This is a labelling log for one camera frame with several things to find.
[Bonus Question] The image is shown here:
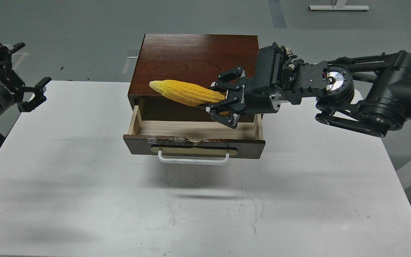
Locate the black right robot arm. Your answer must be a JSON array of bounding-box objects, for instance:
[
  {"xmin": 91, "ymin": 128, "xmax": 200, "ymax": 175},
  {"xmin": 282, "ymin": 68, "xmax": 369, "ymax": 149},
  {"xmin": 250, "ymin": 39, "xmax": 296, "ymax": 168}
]
[{"xmin": 199, "ymin": 43, "xmax": 411, "ymax": 138}]

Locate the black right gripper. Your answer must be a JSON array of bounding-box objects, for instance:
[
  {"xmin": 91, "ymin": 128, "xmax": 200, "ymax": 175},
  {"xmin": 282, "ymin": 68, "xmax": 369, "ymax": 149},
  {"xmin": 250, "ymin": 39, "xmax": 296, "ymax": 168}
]
[{"xmin": 198, "ymin": 66, "xmax": 281, "ymax": 129}]

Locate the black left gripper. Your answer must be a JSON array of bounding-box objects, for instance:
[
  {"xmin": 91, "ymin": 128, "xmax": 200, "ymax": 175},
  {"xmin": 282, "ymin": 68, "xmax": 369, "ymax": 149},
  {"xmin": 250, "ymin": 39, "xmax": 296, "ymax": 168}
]
[{"xmin": 0, "ymin": 42, "xmax": 52, "ymax": 116}]

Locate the yellow corn cob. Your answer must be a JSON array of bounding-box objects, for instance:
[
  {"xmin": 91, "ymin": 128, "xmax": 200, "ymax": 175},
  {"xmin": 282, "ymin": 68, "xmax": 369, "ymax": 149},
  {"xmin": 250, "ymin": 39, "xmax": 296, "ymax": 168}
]
[{"xmin": 149, "ymin": 80, "xmax": 226, "ymax": 110}]

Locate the dark wooden cabinet box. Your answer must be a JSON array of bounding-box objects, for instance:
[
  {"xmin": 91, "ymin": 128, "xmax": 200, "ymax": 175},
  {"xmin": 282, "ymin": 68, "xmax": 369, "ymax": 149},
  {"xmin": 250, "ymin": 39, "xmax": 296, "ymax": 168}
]
[{"xmin": 128, "ymin": 34, "xmax": 260, "ymax": 122}]

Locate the wooden drawer with white handle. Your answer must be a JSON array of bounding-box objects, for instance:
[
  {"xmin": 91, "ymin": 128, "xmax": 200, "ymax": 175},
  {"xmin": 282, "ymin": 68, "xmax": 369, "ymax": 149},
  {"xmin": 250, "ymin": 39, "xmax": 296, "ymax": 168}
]
[{"xmin": 123, "ymin": 100, "xmax": 266, "ymax": 162}]

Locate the white table leg base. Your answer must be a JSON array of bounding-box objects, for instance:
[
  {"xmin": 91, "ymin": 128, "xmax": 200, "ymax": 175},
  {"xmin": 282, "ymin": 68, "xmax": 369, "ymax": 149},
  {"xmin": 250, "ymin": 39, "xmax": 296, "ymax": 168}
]
[{"xmin": 309, "ymin": 0, "xmax": 370, "ymax": 11}]

